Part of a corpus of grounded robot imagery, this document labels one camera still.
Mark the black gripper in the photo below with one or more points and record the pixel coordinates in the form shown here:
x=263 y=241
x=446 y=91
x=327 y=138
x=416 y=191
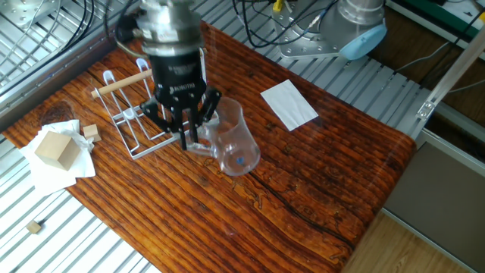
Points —
x=179 y=76

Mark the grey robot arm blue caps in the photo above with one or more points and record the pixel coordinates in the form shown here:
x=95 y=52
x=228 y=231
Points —
x=170 y=26

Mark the small wooden cube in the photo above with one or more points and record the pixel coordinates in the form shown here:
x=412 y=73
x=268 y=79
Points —
x=34 y=226
x=91 y=133

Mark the flat white paper sheet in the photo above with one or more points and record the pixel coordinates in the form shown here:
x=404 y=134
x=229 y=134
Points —
x=289 y=105

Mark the large wooden block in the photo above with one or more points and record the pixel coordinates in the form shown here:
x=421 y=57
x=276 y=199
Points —
x=57 y=149

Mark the crumpled white paper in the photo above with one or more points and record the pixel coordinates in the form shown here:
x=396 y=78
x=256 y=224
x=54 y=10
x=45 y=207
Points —
x=53 y=178

